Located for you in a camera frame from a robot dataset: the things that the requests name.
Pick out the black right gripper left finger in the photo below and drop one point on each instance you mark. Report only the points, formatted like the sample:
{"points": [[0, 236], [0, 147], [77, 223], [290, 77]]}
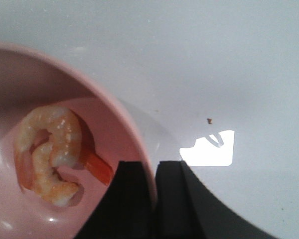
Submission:
{"points": [[125, 211]]}

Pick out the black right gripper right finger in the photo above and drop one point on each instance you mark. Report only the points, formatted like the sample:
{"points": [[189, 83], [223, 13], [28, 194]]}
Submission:
{"points": [[186, 209]]}

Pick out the cooked orange shrimp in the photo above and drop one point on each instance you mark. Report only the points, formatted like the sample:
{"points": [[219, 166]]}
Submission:
{"points": [[49, 137]]}

